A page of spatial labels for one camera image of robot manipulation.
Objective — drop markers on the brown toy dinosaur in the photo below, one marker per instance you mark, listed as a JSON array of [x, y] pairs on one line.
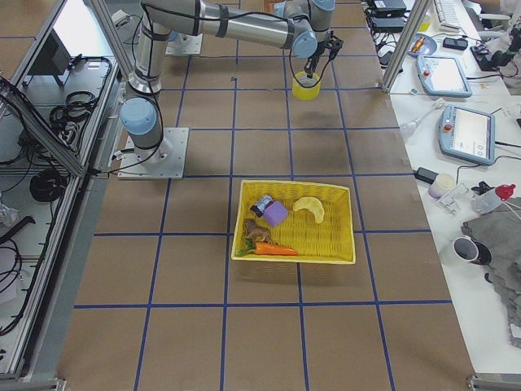
[[255, 233]]

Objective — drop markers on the black monitor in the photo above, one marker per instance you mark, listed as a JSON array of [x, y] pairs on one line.
[[53, 59]]

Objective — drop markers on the teach pendant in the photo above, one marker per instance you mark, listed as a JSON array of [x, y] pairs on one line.
[[442, 76], [467, 134]]

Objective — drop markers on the far teach pendant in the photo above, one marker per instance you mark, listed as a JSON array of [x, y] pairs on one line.
[[442, 76]]

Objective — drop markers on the near teach pendant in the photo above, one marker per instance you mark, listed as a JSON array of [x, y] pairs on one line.
[[467, 134]]

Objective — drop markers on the aluminium frame cabinet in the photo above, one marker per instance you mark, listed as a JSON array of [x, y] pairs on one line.
[[56, 145]]

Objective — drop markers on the clear bottle red cap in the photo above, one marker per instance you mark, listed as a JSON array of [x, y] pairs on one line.
[[492, 199]]

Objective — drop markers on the white purple jar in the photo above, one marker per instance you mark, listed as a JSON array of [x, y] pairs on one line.
[[442, 184]]

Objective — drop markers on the blue bowl with object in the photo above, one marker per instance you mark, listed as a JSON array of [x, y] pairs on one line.
[[421, 44]]

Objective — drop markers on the white keyboard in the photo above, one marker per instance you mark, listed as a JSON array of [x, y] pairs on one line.
[[446, 16]]

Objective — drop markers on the yellow woven basket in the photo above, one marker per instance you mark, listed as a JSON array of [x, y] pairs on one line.
[[330, 242]]

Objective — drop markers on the orange toy carrot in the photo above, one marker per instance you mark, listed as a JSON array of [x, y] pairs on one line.
[[263, 248]]

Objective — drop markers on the purple cube block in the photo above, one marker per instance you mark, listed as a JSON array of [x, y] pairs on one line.
[[275, 213]]

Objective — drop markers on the yellow tape roll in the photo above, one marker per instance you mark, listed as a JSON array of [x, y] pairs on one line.
[[306, 87]]

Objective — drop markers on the black white mug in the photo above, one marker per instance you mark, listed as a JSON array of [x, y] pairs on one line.
[[471, 251]]

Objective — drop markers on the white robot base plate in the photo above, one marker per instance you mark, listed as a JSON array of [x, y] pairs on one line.
[[168, 161]]

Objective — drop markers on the clear plastic packaging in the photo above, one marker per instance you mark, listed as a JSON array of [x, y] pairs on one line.
[[450, 202]]

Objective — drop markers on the black electronics box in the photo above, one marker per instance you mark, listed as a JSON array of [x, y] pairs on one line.
[[386, 25]]

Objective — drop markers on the black power adapter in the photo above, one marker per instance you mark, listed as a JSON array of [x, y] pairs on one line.
[[425, 175]]

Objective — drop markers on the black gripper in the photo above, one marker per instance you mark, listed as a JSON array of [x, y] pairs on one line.
[[314, 61]]

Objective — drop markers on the grey folded cloth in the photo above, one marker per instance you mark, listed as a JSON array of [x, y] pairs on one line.
[[499, 233]]

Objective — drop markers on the yellow toy banana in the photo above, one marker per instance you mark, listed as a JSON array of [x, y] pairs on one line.
[[313, 205]]

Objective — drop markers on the aluminium frame post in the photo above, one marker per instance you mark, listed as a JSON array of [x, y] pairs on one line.
[[418, 11]]

